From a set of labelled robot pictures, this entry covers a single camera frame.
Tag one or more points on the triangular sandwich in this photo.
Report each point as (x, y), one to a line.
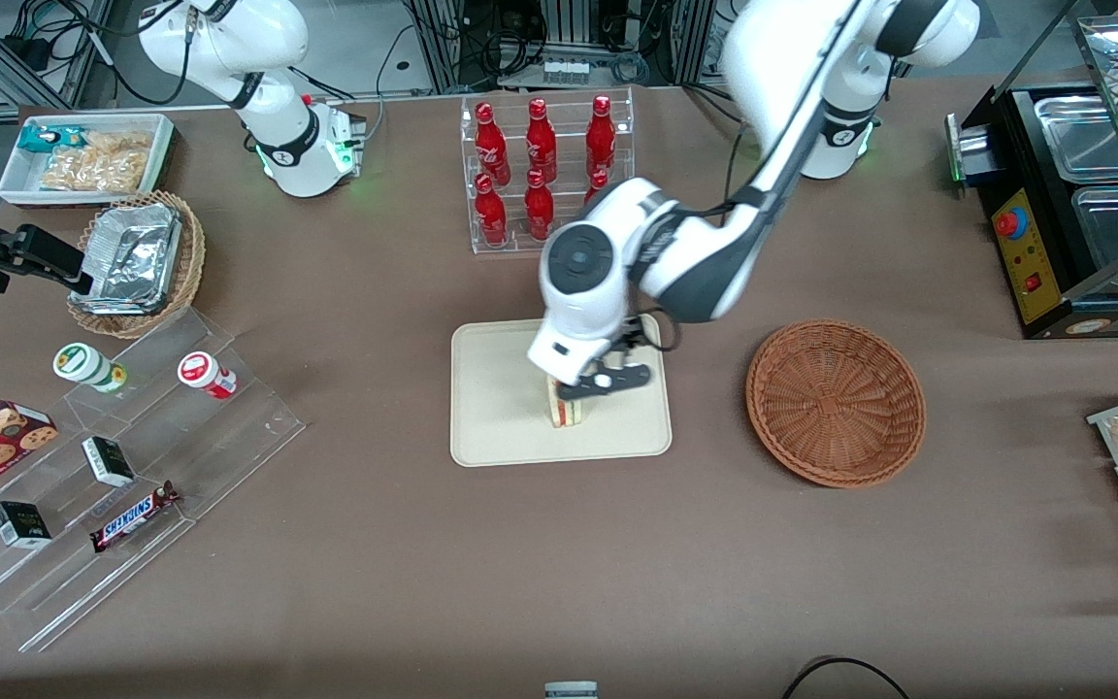
(567, 414)

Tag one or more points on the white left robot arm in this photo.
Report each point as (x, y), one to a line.
(792, 78)

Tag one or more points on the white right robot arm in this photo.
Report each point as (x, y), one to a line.
(278, 146)

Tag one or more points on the beige plastic serving tray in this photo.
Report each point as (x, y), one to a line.
(501, 408)

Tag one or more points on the light wicker basket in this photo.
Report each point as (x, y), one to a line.
(192, 262)

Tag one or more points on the round brown wicker basket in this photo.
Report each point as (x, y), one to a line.
(836, 403)

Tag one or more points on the stacked aluminium foil containers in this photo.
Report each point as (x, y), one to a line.
(132, 257)

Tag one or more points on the white rectangular snack bin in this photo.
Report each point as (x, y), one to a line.
(20, 180)

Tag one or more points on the clear bag of crackers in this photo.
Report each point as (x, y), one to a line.
(103, 160)

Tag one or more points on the green lid white bottle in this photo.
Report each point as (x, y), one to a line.
(83, 365)

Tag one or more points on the teal snack packet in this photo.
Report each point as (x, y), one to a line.
(45, 138)

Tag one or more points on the clear acrylic bottle rack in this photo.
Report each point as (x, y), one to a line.
(515, 243)

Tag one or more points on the red lid white bottle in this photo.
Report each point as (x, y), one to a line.
(205, 374)

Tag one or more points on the red cola bottle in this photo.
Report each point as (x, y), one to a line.
(541, 146)
(491, 218)
(597, 184)
(601, 141)
(491, 150)
(537, 206)

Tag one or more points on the small black carton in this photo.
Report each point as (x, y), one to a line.
(108, 461)
(20, 524)

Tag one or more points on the clear acrylic step shelf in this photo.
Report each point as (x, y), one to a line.
(180, 456)

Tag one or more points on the snickers chocolate bar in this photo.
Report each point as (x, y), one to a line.
(132, 517)

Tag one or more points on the small grey metal object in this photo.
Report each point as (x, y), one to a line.
(571, 690)

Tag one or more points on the white power strip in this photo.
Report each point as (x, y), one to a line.
(565, 70)

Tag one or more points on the black food warmer machine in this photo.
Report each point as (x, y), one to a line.
(1027, 257)

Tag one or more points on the aluminium profile frame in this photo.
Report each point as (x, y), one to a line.
(443, 39)

